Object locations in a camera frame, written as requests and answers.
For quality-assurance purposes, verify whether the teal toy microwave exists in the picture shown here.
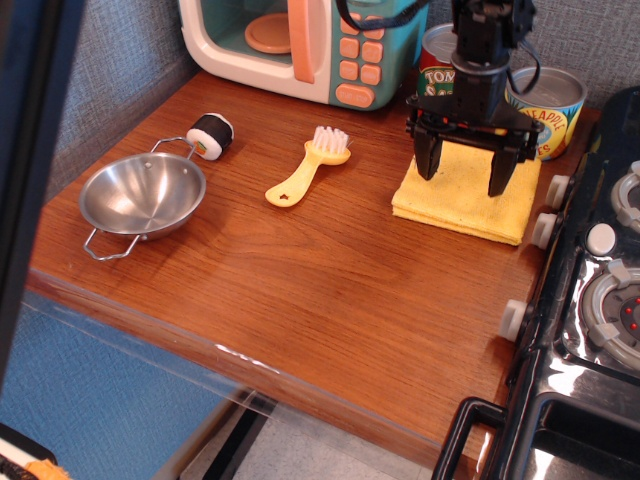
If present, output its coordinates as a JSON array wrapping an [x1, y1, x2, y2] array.
[[178, 1, 428, 111]]

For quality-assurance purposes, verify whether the orange cloth item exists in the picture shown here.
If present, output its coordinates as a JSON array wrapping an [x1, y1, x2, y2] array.
[[25, 459, 71, 480]]

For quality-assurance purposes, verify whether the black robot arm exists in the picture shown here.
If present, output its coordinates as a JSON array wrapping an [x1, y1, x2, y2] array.
[[407, 1, 544, 197]]

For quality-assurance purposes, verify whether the black toy stove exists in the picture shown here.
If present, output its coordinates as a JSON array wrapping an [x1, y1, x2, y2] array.
[[433, 87, 639, 479]]

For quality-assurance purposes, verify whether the yellow towel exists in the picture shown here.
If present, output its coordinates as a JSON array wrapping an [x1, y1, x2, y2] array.
[[391, 142, 542, 246]]

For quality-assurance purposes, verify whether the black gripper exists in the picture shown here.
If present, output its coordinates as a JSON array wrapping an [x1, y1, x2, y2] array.
[[407, 57, 544, 197]]

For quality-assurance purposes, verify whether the pineapple slices can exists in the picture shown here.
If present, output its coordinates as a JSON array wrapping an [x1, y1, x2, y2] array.
[[505, 67, 587, 161]]

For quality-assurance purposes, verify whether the small steel bowl with handles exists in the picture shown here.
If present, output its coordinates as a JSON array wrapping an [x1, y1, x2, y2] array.
[[78, 137, 206, 262]]

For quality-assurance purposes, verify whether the toy sushi roll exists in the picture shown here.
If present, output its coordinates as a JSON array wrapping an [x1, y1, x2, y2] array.
[[186, 113, 235, 161]]

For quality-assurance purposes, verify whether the tomato sauce can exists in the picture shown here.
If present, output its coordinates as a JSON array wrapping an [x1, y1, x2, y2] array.
[[416, 23, 457, 96]]

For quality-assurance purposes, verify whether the yellow dish brush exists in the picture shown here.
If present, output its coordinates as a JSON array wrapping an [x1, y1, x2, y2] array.
[[265, 126, 351, 208]]

